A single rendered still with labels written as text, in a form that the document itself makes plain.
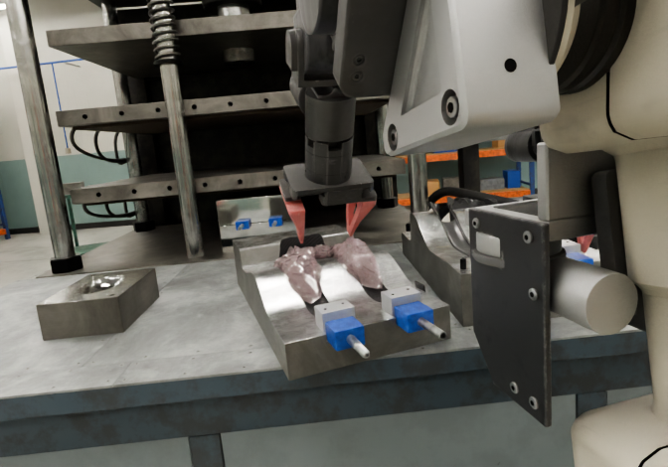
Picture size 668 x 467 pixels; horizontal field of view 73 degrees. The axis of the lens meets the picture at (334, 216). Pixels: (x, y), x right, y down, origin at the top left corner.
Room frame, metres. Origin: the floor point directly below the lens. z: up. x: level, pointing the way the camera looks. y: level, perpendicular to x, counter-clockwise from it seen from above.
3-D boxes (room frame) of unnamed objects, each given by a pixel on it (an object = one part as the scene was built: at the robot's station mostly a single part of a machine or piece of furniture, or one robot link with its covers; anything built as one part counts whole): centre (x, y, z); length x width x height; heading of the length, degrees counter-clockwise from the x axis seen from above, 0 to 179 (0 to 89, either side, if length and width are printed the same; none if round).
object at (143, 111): (1.86, 0.31, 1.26); 1.10 x 0.74 x 0.05; 92
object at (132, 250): (1.81, 0.31, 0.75); 1.30 x 0.84 x 0.06; 92
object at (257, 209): (1.73, 0.25, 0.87); 0.50 x 0.27 x 0.17; 2
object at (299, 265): (0.85, 0.03, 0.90); 0.26 x 0.18 x 0.08; 19
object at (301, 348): (0.85, 0.04, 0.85); 0.50 x 0.26 x 0.11; 19
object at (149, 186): (1.86, 0.31, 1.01); 1.10 x 0.74 x 0.05; 92
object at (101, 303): (0.90, 0.49, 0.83); 0.20 x 0.15 x 0.07; 2
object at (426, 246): (0.95, -0.32, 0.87); 0.50 x 0.26 x 0.14; 2
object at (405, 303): (0.61, -0.11, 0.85); 0.13 x 0.05 x 0.05; 19
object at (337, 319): (0.58, 0.00, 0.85); 0.13 x 0.05 x 0.05; 19
